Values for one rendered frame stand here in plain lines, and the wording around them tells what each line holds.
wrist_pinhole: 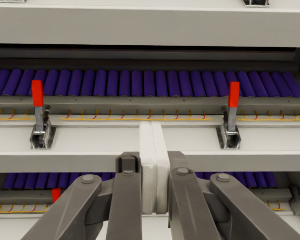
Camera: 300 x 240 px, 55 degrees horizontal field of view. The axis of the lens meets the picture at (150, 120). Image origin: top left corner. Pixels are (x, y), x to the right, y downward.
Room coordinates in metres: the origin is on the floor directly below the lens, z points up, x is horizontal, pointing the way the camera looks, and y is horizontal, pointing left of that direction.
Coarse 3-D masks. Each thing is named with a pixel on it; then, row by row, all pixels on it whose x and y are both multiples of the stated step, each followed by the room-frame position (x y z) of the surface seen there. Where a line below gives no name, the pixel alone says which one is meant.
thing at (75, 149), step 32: (0, 128) 0.36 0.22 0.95; (32, 128) 0.37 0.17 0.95; (64, 128) 0.37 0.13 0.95; (96, 128) 0.37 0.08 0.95; (128, 128) 0.37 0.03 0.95; (192, 128) 0.38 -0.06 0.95; (256, 128) 0.38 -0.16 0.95; (288, 128) 0.38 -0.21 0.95; (0, 160) 0.32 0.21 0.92; (32, 160) 0.32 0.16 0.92; (64, 160) 0.33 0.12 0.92; (96, 160) 0.33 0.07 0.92; (192, 160) 0.34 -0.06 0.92; (224, 160) 0.34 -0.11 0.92; (256, 160) 0.34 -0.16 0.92; (288, 160) 0.34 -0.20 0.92
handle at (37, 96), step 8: (32, 80) 0.36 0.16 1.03; (40, 80) 0.36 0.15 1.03; (32, 88) 0.35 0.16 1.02; (40, 88) 0.35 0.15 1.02; (32, 96) 0.35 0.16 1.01; (40, 96) 0.35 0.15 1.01; (40, 104) 0.35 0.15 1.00; (40, 112) 0.34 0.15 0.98; (40, 120) 0.34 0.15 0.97; (40, 128) 0.34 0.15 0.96
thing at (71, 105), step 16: (0, 96) 0.40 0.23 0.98; (16, 96) 0.40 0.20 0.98; (48, 96) 0.40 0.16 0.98; (64, 96) 0.40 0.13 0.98; (80, 96) 0.40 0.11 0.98; (96, 96) 0.40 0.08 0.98; (112, 96) 0.41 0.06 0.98; (128, 96) 0.41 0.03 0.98; (0, 112) 0.38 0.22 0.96; (16, 112) 0.39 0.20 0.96; (32, 112) 0.39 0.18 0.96; (64, 112) 0.39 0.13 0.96; (80, 112) 0.39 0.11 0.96; (96, 112) 0.39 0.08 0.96; (112, 112) 0.40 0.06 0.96; (128, 112) 0.40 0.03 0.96; (144, 112) 0.40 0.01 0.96; (160, 112) 0.40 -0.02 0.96; (176, 112) 0.39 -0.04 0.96; (192, 112) 0.40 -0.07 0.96; (208, 112) 0.40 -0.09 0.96; (240, 112) 0.40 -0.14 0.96; (256, 112) 0.40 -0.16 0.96; (272, 112) 0.41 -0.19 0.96; (288, 112) 0.41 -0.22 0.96
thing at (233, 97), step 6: (234, 84) 0.37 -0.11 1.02; (234, 90) 0.36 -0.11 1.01; (234, 96) 0.36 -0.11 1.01; (228, 102) 0.37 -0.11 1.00; (234, 102) 0.36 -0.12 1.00; (234, 108) 0.36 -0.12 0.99; (234, 114) 0.36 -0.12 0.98; (228, 120) 0.36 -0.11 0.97; (234, 120) 0.35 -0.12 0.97; (228, 126) 0.35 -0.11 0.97; (234, 126) 0.35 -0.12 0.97
